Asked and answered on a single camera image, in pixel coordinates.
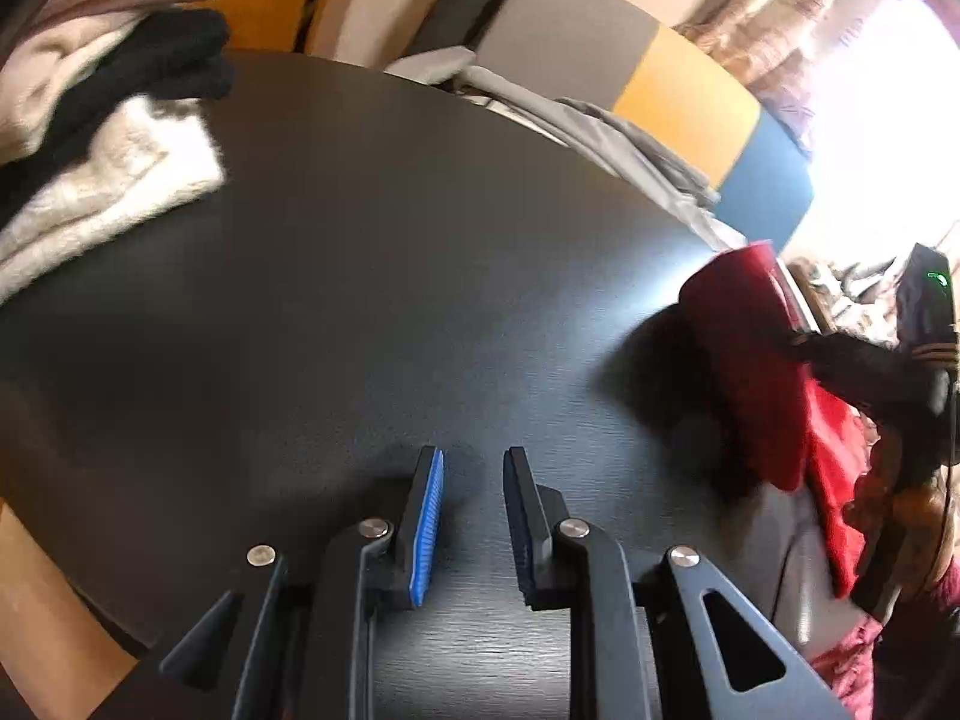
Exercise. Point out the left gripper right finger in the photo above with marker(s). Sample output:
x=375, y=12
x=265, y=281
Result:
x=651, y=635

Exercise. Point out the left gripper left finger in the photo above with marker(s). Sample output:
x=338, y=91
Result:
x=283, y=640

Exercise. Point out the red knit sweater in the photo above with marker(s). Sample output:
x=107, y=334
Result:
x=795, y=433

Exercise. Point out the right hand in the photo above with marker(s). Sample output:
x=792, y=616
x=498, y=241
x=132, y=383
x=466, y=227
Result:
x=928, y=514

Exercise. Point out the pink ruffled bedding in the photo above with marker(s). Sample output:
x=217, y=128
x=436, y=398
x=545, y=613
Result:
x=848, y=669

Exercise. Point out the grey garment on chair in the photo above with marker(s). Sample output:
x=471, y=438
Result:
x=606, y=140

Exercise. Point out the pink patterned curtain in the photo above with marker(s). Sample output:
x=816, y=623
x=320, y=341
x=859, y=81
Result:
x=787, y=53

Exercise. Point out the white fluffy folded garment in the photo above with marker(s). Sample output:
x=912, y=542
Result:
x=148, y=157

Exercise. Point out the grey yellow blue chair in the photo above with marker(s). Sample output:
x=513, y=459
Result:
x=612, y=54

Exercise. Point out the black folded garment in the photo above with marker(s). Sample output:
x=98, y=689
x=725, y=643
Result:
x=172, y=55

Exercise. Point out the cream folded sweater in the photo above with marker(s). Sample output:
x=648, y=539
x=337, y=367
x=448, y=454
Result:
x=44, y=66

